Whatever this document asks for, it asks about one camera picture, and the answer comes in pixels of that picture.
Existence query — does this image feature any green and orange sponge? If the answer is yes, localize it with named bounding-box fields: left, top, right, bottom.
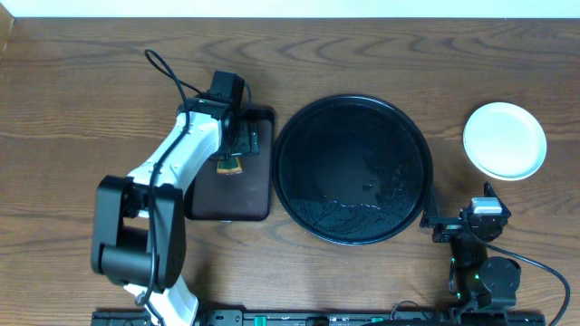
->
left=217, top=157, right=243, bottom=175

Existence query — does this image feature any pale green plate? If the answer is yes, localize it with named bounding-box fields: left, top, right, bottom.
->
left=462, top=102, right=547, bottom=181

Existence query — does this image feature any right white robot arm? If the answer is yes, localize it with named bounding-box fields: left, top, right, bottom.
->
left=420, top=182, right=521, bottom=325

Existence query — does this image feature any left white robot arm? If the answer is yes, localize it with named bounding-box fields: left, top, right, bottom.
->
left=91, top=97, right=274, bottom=325

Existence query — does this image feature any black rectangular water tray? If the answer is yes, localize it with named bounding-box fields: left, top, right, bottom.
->
left=184, top=105, right=276, bottom=222

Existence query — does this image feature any black round tray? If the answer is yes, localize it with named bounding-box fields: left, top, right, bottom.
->
left=272, top=95, right=433, bottom=245

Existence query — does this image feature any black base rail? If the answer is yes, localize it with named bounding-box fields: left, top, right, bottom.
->
left=90, top=307, right=547, bottom=326

